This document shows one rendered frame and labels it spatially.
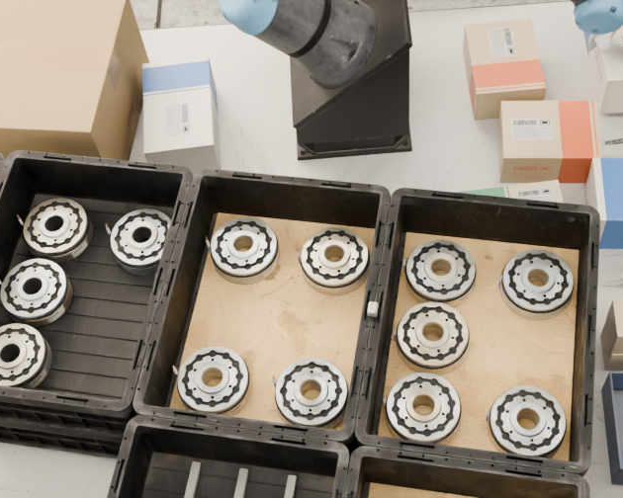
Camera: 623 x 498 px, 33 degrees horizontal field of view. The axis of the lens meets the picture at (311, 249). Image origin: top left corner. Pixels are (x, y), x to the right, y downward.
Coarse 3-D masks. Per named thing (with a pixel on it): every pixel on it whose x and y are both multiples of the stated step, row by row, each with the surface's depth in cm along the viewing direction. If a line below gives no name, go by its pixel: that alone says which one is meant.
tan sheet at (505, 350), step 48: (480, 240) 160; (480, 288) 155; (576, 288) 154; (432, 336) 152; (480, 336) 152; (528, 336) 151; (480, 384) 148; (528, 384) 147; (384, 432) 145; (480, 432) 144
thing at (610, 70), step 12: (588, 36) 188; (612, 48) 179; (600, 60) 180; (612, 60) 178; (600, 72) 181; (612, 72) 176; (600, 84) 181; (612, 84) 176; (600, 96) 181; (612, 96) 179; (600, 108) 182; (612, 108) 182
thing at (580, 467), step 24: (408, 192) 153; (432, 192) 153; (384, 240) 149; (384, 264) 147; (384, 288) 145; (360, 408) 137; (360, 432) 135; (456, 456) 132; (480, 456) 132; (504, 456) 132; (528, 456) 132
